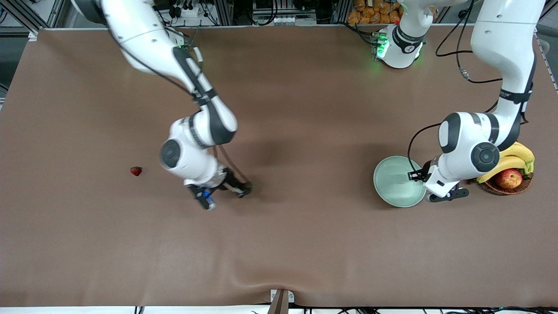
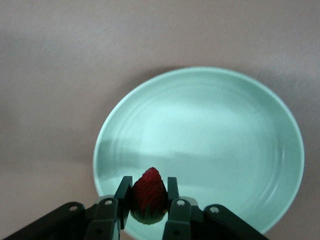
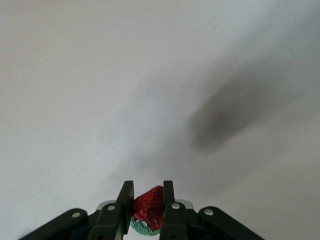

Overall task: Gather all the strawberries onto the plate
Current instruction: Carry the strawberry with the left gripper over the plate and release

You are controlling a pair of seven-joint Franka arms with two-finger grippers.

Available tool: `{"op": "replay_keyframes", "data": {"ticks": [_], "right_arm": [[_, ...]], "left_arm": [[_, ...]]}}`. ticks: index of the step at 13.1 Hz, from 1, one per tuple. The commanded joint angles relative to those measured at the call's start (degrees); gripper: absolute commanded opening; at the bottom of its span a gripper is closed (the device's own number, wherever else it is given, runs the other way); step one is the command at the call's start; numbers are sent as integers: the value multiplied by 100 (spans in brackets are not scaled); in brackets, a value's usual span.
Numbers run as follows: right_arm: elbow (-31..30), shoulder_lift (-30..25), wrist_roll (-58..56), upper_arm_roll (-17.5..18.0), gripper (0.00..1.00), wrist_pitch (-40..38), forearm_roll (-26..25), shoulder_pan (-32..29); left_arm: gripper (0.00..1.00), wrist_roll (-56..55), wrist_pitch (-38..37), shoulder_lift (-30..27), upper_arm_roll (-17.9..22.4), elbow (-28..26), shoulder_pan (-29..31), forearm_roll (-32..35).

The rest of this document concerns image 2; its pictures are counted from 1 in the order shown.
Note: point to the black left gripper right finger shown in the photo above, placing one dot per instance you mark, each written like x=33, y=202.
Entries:
x=178, y=220

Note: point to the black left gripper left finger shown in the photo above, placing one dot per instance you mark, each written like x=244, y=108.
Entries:
x=105, y=220

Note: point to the red strawberry green calyx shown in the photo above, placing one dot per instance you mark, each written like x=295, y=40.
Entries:
x=150, y=192

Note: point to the mint green round plate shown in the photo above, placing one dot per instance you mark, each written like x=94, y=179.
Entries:
x=212, y=137

